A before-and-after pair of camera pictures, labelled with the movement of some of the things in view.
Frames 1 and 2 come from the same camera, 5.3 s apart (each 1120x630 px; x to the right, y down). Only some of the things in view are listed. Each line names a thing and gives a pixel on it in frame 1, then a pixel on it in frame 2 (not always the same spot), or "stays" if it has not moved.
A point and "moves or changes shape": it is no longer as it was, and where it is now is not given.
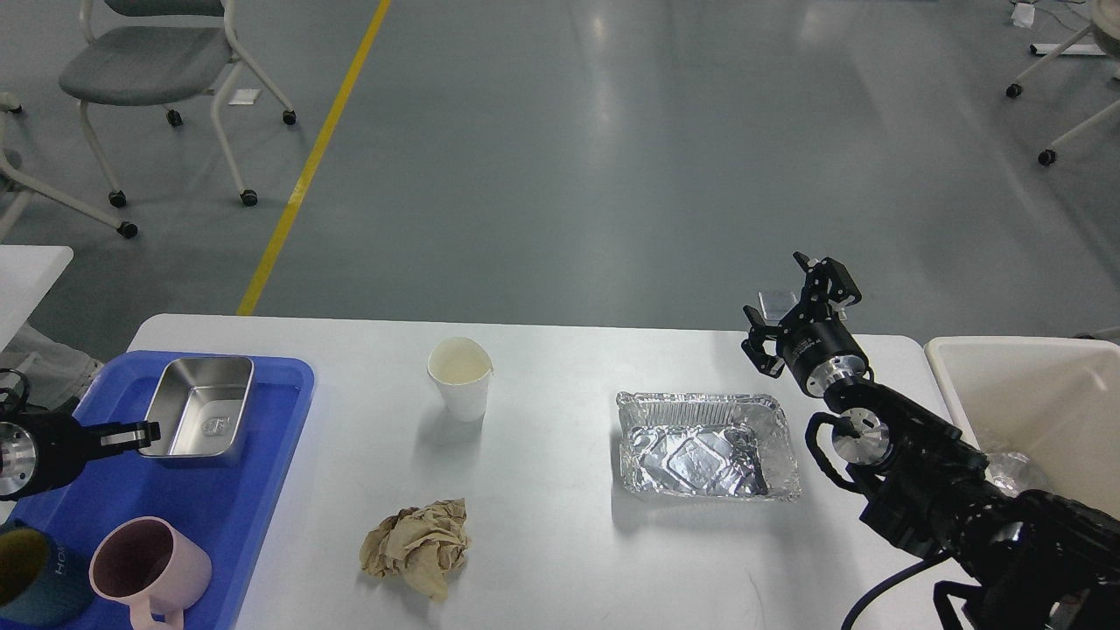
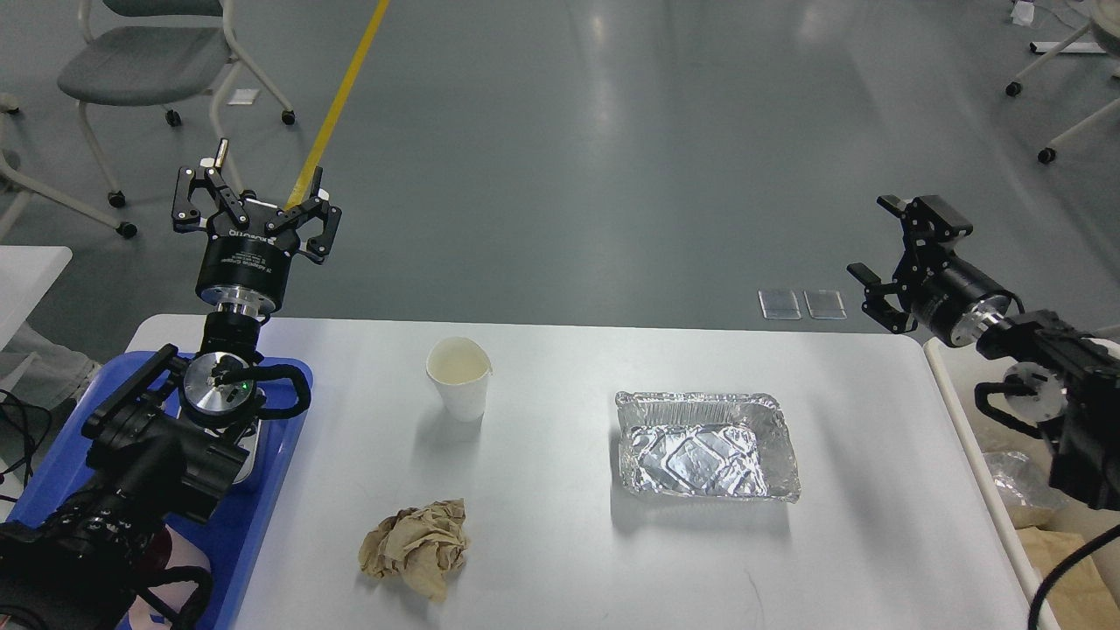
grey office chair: [156, 53] stays
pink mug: [146, 564] stays
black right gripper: [816, 346] -> [953, 300]
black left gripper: [41, 451] -> [246, 268]
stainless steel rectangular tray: [199, 404] moves or changes shape
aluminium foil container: [731, 445] stays
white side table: [27, 272] stays
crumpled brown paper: [423, 543] stays
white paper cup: [460, 368] stays
